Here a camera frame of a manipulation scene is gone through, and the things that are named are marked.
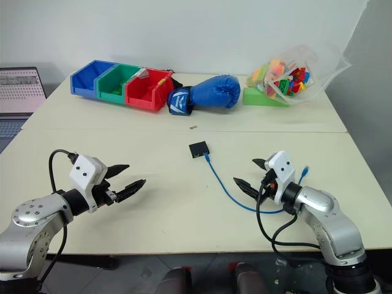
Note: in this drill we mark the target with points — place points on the grey laptop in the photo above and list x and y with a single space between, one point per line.
18 88

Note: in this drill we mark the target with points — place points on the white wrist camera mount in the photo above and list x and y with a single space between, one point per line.
283 171
84 171

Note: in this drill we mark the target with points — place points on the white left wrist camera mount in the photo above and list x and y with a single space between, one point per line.
84 171

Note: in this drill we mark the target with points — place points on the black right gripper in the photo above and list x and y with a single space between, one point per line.
269 185

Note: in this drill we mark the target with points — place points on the blue boxing glove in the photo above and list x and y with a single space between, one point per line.
214 90

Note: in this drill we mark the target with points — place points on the red plastic storage bin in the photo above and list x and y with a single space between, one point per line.
141 95

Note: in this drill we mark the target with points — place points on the dark rounded shape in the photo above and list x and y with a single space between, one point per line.
177 281
251 280

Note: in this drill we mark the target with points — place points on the green plastic storage bin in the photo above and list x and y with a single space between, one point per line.
111 92

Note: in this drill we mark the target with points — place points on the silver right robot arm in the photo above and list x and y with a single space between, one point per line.
324 214

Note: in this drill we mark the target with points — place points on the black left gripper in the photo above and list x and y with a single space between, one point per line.
102 194

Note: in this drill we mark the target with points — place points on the blue plastic storage bin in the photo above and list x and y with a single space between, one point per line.
84 78

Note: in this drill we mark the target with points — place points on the green wedge block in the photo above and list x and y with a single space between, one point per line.
255 98

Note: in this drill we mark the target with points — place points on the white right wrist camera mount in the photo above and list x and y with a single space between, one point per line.
283 171

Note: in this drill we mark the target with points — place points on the clear bag of toy bricks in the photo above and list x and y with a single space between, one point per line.
288 79

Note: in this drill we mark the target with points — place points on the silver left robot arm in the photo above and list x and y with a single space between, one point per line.
30 214

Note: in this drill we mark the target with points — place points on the yellow and red small piece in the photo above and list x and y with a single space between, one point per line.
161 81

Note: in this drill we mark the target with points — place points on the small black adapter box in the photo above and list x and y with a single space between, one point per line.
199 148

